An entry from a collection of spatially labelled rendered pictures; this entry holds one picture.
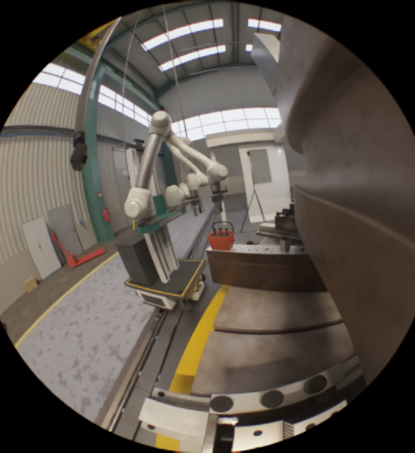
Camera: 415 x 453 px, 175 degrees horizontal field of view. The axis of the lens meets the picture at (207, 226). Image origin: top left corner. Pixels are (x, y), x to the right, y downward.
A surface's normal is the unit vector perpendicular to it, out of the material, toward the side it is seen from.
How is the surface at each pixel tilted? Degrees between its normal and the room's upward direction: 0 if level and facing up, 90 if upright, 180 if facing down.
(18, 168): 90
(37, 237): 90
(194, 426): 0
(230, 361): 0
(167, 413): 0
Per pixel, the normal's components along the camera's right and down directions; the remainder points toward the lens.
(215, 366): -0.18, -0.94
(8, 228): 0.97, -0.13
